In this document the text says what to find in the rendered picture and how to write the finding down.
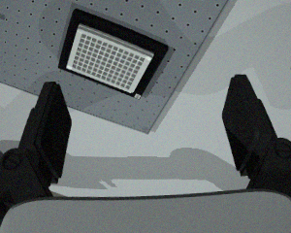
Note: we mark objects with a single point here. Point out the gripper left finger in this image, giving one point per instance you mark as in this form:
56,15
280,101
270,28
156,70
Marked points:
26,172

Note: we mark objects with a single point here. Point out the grey flat base plate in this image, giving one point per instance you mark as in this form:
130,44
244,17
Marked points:
32,34

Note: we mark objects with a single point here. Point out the white well plate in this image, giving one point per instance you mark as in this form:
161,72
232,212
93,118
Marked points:
116,50

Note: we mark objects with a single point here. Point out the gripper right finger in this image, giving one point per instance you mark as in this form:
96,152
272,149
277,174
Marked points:
254,145

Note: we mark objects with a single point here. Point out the black flat square pad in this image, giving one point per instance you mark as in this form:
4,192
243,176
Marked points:
121,32

